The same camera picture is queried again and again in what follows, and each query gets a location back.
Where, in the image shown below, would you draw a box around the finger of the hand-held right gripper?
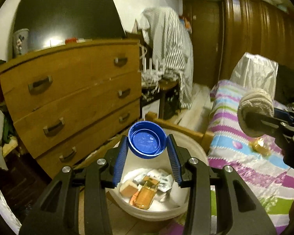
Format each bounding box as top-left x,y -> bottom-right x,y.
274,109 -> 294,122
245,111 -> 294,137

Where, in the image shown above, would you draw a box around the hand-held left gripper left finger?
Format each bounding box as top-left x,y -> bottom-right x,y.
20,135 -> 128,235

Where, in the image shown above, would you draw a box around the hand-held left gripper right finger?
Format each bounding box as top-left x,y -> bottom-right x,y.
168,134 -> 277,235

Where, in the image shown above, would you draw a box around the white tissue pack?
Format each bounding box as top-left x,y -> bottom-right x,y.
122,168 -> 149,184

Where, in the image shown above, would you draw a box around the grey fuzzy puff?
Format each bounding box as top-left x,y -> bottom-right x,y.
238,89 -> 275,137

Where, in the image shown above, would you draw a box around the white sachets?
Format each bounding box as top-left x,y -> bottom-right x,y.
137,169 -> 173,193

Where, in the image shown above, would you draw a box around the white plastic bucket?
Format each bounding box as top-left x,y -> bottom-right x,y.
108,130 -> 210,222

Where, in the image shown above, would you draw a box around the orange cardboard box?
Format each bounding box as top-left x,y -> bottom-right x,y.
120,181 -> 138,197

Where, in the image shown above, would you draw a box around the blue bottle cap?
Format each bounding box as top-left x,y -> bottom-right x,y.
128,121 -> 167,159

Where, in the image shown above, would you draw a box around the yellow snack wrapper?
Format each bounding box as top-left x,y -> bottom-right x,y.
250,138 -> 272,156

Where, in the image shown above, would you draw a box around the purple striped printed sheet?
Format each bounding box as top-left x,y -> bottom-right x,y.
207,80 -> 294,235

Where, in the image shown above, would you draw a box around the silver shiny cloth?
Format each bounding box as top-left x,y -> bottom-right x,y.
230,52 -> 278,98

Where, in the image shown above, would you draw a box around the wooden chest of drawers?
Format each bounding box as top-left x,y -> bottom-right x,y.
0,39 -> 142,179

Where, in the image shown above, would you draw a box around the brown wooden wardrobe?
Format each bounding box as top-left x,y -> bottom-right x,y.
222,0 -> 294,79

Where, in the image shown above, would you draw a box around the white router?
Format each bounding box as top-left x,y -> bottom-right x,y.
142,56 -> 166,79

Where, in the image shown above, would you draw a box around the dark wooden door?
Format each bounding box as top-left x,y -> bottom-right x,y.
182,0 -> 223,89

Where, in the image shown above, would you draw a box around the grey striped cloth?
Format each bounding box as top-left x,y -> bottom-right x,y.
141,7 -> 194,109

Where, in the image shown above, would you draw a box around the colourful hanging bags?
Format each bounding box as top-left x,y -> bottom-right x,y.
179,16 -> 193,32

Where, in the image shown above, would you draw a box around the black flat screen television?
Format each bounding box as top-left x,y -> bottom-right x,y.
13,0 -> 126,52

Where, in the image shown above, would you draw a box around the patterned white cup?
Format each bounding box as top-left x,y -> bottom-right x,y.
13,28 -> 30,57

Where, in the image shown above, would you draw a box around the wooden bed frame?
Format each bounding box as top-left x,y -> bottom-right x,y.
146,112 -> 215,152

